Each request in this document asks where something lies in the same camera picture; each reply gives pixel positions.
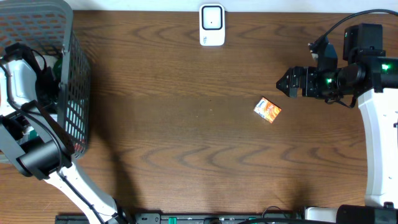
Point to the orange white small packet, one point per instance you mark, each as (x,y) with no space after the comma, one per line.
(267,110)

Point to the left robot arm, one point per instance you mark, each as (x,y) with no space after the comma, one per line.
(35,144)

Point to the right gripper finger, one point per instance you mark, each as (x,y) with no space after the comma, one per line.
(289,91)
(289,78)

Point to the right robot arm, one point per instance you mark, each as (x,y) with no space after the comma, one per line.
(370,78)

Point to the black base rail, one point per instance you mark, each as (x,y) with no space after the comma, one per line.
(156,218)

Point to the white barcode scanner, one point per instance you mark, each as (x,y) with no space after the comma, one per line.
(212,25)

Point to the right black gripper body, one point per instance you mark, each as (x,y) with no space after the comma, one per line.
(322,85)

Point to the grey plastic mesh basket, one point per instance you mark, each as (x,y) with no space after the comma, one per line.
(47,27)

